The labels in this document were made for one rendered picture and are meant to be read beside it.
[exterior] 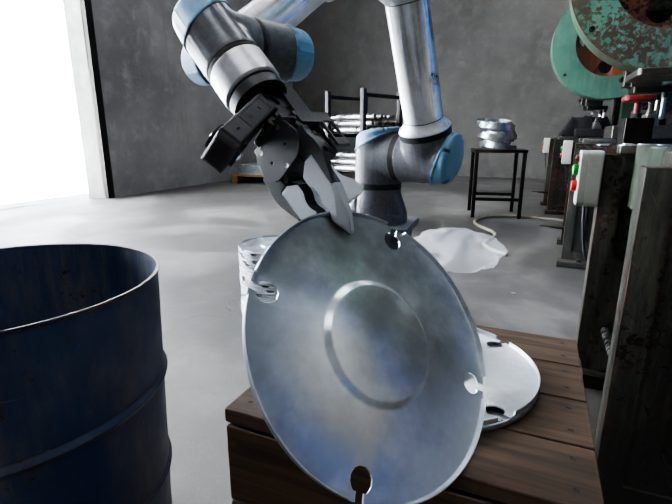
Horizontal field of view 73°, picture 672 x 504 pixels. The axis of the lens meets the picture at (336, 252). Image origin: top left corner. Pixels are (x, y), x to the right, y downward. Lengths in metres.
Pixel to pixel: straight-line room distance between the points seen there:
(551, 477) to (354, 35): 8.08
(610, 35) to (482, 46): 5.47
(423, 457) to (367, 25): 8.03
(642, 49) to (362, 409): 2.18
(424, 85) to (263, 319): 0.71
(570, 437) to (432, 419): 0.17
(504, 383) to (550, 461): 0.13
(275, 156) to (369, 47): 7.75
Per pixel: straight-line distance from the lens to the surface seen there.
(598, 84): 4.15
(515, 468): 0.53
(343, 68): 8.37
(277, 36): 0.67
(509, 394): 0.62
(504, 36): 7.82
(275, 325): 0.41
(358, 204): 1.14
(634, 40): 2.44
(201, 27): 0.62
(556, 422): 0.61
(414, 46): 0.99
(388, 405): 0.45
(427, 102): 1.02
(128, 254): 0.86
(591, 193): 1.29
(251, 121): 0.50
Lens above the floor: 0.67
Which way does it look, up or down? 15 degrees down
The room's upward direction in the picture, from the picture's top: straight up
